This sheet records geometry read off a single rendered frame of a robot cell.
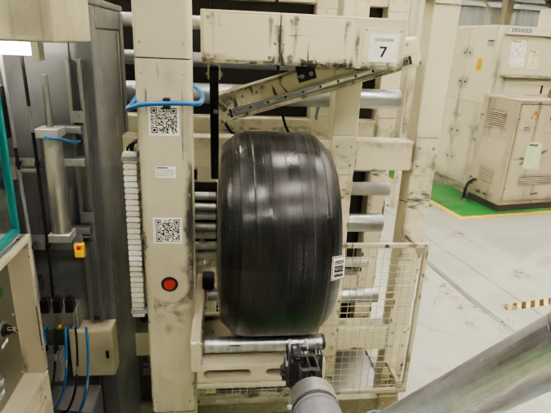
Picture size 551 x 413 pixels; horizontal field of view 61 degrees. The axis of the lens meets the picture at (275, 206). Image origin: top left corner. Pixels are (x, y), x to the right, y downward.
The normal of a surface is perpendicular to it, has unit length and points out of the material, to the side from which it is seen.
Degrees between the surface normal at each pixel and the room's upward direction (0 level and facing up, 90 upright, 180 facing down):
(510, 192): 90
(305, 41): 90
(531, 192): 90
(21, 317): 90
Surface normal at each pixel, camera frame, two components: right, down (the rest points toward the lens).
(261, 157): 0.09, -0.68
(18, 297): 0.11, 0.33
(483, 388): -0.77, 0.11
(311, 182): 0.11, -0.46
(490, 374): -0.86, -0.08
